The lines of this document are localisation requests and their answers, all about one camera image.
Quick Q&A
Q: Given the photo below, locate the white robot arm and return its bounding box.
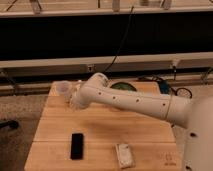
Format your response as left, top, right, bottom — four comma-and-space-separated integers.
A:
72, 73, 213, 171

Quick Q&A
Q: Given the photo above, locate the blue object with cables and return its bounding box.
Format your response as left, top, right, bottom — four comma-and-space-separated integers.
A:
138, 75, 193, 99

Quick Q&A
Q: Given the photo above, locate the green bowl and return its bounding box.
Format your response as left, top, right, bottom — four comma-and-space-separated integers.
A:
110, 82, 137, 91

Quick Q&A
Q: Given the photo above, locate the white wrapped packet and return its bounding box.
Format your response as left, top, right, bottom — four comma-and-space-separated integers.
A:
116, 143, 134, 169

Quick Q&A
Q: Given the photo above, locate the black smartphone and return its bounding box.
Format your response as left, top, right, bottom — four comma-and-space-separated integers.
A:
70, 133, 84, 160

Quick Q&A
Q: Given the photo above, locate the clear plastic cup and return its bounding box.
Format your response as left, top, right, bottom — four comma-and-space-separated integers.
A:
55, 81, 72, 102

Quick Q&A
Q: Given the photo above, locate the black chair base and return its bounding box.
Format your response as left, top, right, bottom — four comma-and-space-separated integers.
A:
0, 120, 19, 129

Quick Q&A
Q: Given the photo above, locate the black hanging cable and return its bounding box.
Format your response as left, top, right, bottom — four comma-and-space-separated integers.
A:
101, 5, 135, 74

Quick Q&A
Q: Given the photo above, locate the small clear plastic bottle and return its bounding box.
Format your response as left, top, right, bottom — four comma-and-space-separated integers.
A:
69, 81, 82, 110

